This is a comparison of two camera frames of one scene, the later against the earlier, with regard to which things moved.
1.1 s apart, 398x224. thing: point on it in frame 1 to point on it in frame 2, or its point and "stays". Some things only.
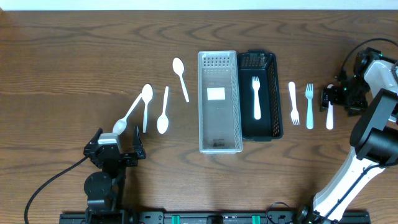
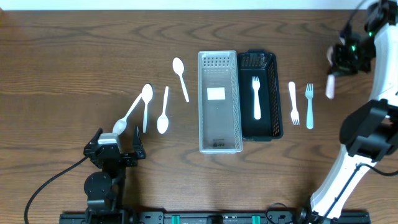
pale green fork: [309, 93] stays
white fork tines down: [295, 115] stays
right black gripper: [337, 91] to [342, 66]
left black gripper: [113, 155] stays
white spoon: [329, 119] to [331, 81]
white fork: [255, 84] stays
